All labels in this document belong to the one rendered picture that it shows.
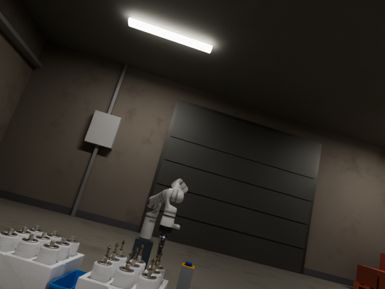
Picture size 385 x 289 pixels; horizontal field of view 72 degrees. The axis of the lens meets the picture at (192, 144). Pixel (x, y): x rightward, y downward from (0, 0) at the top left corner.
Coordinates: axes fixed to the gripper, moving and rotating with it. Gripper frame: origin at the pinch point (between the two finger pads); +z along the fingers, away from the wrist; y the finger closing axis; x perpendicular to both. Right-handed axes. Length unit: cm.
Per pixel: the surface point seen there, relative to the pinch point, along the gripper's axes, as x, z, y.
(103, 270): -24.1, 12.5, 12.3
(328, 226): 321, -63, -352
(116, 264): -20.1, 11.5, -0.4
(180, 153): 1, -117, -329
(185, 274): 17.5, 8.0, -1.0
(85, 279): -30.5, 17.3, 14.6
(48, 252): -53, 12, 7
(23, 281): -59, 26, 10
